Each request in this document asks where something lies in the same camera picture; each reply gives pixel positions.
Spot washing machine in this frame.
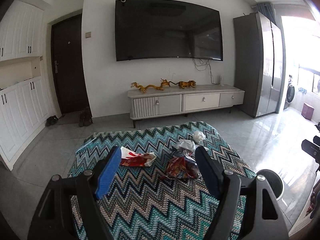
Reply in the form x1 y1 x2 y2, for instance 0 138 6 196
284 75 295 109

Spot purple storage box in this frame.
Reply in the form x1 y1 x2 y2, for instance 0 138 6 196
302 103 314 120

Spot black wall television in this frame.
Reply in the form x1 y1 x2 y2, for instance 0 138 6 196
115 0 223 61

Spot red snack wrapper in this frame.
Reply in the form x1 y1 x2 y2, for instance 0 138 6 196
161 157 201 179

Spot crumpled clear plastic wrapper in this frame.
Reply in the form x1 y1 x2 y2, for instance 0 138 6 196
171 139 201 163

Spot brown shoes by door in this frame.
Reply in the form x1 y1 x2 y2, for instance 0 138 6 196
79 107 93 127

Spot red white paper bag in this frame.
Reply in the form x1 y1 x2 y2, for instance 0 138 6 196
120 147 157 167

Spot black shoes on floor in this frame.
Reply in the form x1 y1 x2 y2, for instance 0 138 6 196
46 115 59 127

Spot white wall cupboard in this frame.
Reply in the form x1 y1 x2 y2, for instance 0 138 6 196
1 1 53 171

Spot white round trash bin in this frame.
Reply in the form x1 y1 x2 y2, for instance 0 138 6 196
257 169 284 201

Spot grey refrigerator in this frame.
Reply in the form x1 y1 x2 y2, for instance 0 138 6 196
233 12 283 118

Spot dark entrance door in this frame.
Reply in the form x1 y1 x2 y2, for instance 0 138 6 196
51 14 89 114

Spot white tissue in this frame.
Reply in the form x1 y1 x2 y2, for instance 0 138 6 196
193 131 206 144

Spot golden tiger figurine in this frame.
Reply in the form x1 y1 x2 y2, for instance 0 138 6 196
170 80 196 89

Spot golden dragon figurine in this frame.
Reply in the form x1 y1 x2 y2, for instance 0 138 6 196
131 79 170 93

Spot zigzag knitted table cloth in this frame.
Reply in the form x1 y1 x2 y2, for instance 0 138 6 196
68 121 255 239

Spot white TV cabinet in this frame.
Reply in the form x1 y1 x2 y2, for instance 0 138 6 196
127 85 245 123

